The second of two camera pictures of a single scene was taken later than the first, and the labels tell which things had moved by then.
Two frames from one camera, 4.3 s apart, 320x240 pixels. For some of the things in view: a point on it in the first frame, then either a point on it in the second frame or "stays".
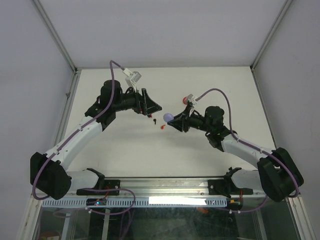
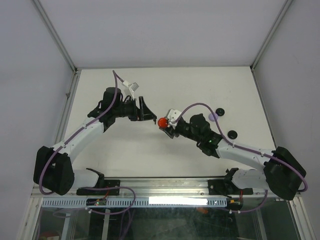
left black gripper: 149,106 to 142,113
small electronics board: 101,201 stays
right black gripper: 185,116 to 170,131
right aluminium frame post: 271,34 stays
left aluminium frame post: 55,35 stays
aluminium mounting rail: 159,186 stays
